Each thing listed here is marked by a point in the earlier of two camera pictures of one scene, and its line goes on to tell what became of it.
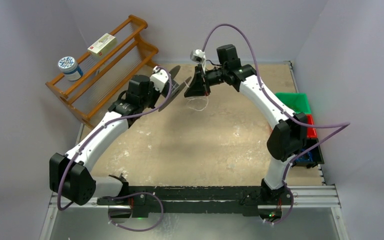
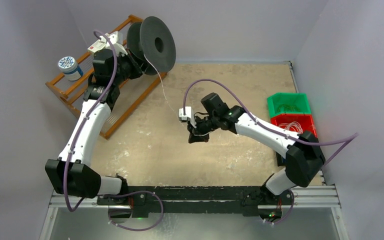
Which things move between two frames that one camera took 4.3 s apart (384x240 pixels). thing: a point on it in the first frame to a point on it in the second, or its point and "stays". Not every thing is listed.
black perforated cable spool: (176, 88) to (151, 45)
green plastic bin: (298, 102) stays
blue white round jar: (69, 67) stays
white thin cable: (206, 98) to (164, 93)
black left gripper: (156, 92) to (137, 71)
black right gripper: (204, 84) to (198, 131)
